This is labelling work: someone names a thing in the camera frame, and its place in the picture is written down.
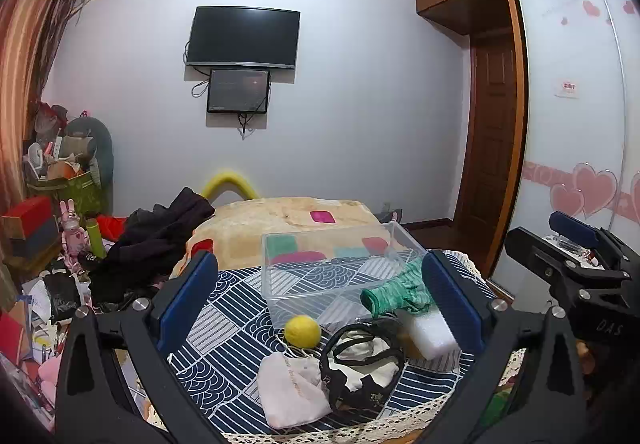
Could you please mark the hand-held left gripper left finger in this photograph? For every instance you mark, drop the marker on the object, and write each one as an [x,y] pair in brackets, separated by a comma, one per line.
[190,294]

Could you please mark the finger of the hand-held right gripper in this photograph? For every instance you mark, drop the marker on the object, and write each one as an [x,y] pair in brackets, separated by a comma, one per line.
[530,249]
[570,226]

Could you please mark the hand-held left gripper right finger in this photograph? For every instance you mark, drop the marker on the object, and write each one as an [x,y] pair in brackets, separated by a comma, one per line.
[450,304]

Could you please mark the white foam block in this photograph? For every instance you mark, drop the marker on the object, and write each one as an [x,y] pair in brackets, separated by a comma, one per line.
[430,331]

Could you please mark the green knitted sock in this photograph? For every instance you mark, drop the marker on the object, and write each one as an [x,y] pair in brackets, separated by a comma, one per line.
[395,296]

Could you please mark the cream patterned cloth item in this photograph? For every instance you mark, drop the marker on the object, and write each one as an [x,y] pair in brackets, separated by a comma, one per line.
[360,359]

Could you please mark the yellow felt ball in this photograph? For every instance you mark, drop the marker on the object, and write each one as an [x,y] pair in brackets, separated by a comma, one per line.
[302,331]

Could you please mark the clear plastic storage box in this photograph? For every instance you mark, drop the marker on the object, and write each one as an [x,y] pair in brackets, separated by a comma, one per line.
[320,294]

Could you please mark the pile of black clothes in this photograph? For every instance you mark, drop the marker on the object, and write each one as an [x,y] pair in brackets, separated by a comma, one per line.
[150,244]

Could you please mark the blue patterned tablecloth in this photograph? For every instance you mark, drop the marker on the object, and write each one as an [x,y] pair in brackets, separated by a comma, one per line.
[240,339]

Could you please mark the wardrobe sliding door with hearts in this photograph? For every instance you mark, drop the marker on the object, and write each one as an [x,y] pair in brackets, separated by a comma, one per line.
[565,124]

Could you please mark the red cloth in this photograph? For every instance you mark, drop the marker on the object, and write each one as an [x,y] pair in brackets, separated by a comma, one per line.
[112,226]

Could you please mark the grey and pink backpack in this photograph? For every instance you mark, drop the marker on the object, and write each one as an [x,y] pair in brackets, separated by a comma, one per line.
[392,215]

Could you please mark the green bottle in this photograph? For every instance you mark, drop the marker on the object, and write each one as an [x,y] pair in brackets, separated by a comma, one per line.
[95,239]

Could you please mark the brown wooden door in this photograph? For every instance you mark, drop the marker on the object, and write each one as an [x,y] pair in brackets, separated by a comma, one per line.
[492,139]

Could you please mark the beige blanket with coloured squares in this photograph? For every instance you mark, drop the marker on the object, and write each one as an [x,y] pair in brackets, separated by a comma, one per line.
[280,219]

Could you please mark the yellow foam arch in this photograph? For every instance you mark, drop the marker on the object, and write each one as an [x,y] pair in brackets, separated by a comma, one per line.
[225,176]

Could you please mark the black printed bag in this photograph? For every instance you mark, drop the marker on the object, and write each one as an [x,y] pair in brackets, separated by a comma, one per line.
[62,299]

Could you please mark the pink rabbit toy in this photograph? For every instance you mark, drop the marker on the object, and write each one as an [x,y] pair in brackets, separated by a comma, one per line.
[72,234]

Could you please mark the white sticker with red print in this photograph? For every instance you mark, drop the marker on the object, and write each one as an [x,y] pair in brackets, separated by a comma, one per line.
[567,90]

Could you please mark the green storage bin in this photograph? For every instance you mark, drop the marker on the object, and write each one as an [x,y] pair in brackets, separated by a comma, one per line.
[75,196]

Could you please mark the grey blue box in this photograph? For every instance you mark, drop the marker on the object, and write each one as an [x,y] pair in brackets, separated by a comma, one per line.
[35,239]

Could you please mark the pile of papers and clutter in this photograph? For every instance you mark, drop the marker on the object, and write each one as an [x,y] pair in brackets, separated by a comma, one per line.
[30,339]

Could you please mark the grey plush pillow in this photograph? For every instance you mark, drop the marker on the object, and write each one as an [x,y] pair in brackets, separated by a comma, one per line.
[100,144]

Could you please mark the red box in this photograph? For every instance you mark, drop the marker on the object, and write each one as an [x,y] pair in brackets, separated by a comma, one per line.
[30,214]

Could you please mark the pile of household clutter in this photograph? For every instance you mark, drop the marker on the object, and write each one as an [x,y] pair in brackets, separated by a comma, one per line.
[50,144]

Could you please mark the striped brown curtain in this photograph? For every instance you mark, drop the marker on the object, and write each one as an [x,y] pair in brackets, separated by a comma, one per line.
[25,74]

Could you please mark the small black wall monitor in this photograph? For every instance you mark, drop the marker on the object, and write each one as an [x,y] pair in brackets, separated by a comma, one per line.
[237,91]

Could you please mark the black wall television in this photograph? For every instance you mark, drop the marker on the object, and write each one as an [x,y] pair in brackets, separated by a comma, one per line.
[242,36]

